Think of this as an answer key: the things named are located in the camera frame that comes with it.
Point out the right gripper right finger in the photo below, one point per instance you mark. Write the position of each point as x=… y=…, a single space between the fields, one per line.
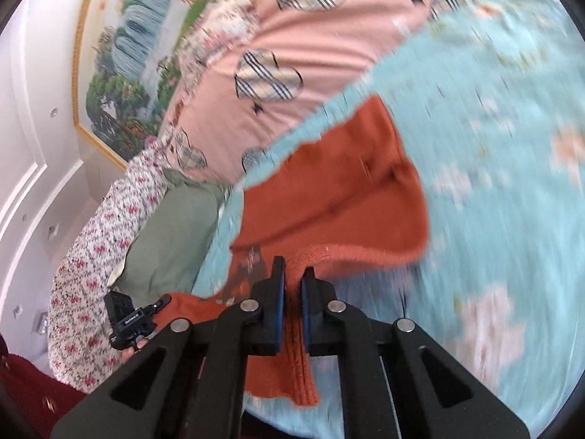
x=395 y=380

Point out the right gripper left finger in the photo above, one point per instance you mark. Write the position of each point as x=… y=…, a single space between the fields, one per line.
x=188 y=382

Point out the rust orange knit sweater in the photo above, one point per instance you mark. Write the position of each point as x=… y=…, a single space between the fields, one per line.
x=351 y=201

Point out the dark red clothing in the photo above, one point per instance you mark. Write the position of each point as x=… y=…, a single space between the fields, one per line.
x=31 y=401

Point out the person's left hand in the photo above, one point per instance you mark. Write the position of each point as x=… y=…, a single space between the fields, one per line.
x=127 y=354

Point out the white red floral fabric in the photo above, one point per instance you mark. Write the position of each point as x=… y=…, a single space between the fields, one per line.
x=80 y=354

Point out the green pillow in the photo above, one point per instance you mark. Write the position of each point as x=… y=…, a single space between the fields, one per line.
x=168 y=252

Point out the light blue floral bedsheet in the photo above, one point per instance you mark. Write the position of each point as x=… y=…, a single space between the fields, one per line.
x=489 y=102

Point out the gold-framed landscape painting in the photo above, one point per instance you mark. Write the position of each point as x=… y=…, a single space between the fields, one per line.
x=125 y=70

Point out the pink plaid-heart quilt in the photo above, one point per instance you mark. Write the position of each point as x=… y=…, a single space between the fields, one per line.
x=252 y=70

